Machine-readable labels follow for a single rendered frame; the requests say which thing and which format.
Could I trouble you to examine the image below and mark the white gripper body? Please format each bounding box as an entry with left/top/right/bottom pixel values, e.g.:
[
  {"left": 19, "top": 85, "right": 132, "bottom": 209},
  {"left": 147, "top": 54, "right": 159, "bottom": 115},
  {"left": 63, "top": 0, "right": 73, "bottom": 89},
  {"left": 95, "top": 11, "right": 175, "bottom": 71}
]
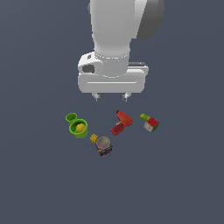
[{"left": 77, "top": 51, "right": 150, "bottom": 95}]

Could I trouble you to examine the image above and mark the red power drill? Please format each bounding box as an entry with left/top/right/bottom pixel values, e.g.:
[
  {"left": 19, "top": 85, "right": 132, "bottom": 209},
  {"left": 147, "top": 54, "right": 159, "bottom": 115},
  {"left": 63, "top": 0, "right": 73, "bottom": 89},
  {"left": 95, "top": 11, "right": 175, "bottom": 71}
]
[{"left": 110, "top": 109, "right": 134, "bottom": 137}]

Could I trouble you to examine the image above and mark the green toy block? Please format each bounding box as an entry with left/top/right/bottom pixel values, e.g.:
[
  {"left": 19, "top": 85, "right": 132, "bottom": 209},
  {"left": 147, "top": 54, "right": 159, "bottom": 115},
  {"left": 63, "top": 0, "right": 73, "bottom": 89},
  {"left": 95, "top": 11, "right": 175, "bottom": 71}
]
[{"left": 139, "top": 113, "right": 151, "bottom": 122}]

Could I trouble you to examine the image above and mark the small green cup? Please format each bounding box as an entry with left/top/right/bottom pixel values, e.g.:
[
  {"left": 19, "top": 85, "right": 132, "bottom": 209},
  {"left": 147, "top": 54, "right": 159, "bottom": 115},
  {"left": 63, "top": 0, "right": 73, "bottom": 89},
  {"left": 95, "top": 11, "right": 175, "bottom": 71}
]
[{"left": 65, "top": 112, "right": 78, "bottom": 123}]

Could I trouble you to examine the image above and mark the yellow ball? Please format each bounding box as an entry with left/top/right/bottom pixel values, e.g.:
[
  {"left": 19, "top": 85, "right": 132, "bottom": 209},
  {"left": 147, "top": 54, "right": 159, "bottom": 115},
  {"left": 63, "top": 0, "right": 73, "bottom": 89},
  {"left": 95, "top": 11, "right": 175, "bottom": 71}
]
[{"left": 75, "top": 123, "right": 87, "bottom": 134}]

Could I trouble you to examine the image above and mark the Rubik's cube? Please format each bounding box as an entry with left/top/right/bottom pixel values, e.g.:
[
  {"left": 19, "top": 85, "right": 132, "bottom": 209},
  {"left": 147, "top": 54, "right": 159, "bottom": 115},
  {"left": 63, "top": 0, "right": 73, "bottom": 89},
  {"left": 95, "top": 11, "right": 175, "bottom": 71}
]
[{"left": 143, "top": 116, "right": 160, "bottom": 133}]

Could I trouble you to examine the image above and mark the large green cup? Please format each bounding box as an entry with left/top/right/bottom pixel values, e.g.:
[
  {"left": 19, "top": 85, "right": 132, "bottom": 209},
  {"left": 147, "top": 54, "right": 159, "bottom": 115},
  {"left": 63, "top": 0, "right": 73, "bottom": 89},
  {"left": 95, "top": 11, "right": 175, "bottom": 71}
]
[{"left": 68, "top": 118, "right": 89, "bottom": 139}]

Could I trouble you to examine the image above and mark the yellow toy block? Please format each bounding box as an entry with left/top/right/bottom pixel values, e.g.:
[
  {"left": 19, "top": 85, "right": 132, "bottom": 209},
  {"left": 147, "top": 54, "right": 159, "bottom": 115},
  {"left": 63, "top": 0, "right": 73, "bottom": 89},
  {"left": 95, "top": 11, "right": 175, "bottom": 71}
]
[{"left": 89, "top": 133, "right": 100, "bottom": 144}]

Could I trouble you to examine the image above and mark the colourful can with grey lid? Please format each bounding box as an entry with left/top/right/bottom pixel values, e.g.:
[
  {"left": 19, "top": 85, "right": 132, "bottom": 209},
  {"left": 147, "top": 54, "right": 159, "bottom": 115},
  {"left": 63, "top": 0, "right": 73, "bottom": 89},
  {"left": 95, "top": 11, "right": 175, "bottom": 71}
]
[{"left": 95, "top": 136, "right": 114, "bottom": 158}]

